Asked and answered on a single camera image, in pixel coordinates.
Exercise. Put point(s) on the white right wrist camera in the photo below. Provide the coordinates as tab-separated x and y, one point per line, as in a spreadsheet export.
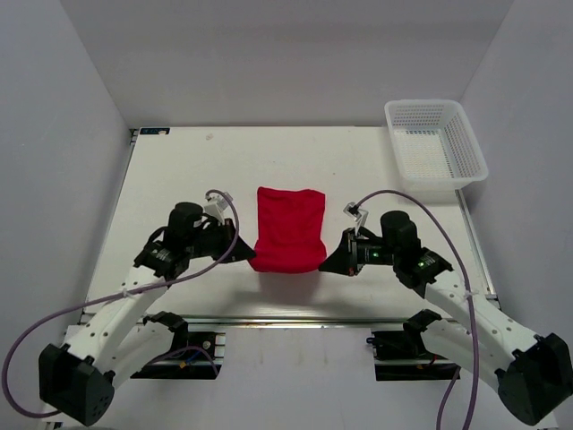
359	215

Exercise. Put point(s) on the aluminium table edge rail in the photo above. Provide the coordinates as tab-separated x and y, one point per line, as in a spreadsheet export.
292	322

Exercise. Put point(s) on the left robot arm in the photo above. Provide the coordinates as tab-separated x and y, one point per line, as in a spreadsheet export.
80	377

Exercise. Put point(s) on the white plastic mesh basket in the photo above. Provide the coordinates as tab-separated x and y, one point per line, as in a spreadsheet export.
434	145

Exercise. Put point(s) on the red t shirt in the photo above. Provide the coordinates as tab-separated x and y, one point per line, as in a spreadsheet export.
289	231

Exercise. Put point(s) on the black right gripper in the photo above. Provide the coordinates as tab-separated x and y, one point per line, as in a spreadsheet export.
346	259

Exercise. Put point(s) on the small label sticker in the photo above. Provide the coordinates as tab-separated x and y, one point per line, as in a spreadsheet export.
154	131

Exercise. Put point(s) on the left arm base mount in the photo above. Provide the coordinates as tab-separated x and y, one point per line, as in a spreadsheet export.
193	355

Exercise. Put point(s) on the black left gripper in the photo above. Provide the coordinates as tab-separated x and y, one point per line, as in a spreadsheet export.
227	233

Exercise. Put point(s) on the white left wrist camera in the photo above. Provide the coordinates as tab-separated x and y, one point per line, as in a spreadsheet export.
217	202

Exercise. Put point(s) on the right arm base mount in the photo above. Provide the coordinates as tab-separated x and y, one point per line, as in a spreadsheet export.
400	356

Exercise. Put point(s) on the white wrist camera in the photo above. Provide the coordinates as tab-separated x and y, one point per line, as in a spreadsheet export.
217	202
359	215

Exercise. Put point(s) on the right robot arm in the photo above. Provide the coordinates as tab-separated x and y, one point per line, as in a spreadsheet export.
532	374

